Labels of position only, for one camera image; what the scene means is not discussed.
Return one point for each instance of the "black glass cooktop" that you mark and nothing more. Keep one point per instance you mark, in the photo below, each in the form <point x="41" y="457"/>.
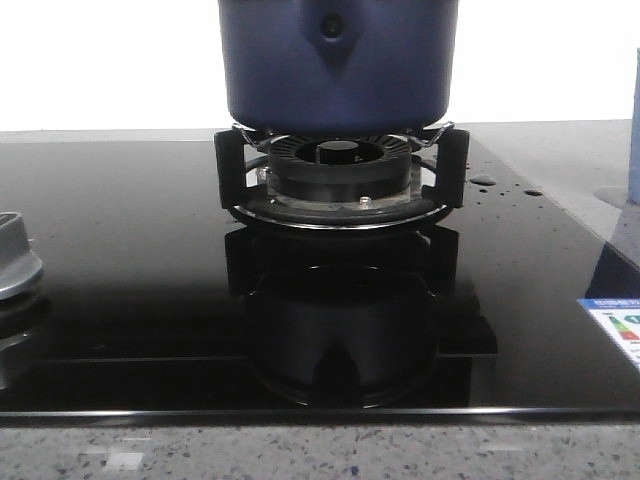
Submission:
<point x="156" y="307"/>

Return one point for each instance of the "black gas burner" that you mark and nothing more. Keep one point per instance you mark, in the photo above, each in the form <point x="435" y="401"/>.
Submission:
<point x="329" y="171"/>

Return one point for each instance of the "light blue ribbed cup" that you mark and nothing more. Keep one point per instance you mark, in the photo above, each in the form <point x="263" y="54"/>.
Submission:
<point x="633" y="169"/>

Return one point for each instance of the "silver stove knob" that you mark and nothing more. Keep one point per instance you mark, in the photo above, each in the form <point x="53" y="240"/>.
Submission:
<point x="21" y="267"/>

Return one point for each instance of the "dark blue pot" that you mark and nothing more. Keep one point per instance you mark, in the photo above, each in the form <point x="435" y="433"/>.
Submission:
<point x="338" y="67"/>

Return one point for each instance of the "energy rating sticker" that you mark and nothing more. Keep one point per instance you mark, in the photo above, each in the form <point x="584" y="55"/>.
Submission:
<point x="619" y="319"/>

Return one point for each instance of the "black pot support grate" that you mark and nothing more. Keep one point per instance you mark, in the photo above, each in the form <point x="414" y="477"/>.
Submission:
<point x="438" y="175"/>

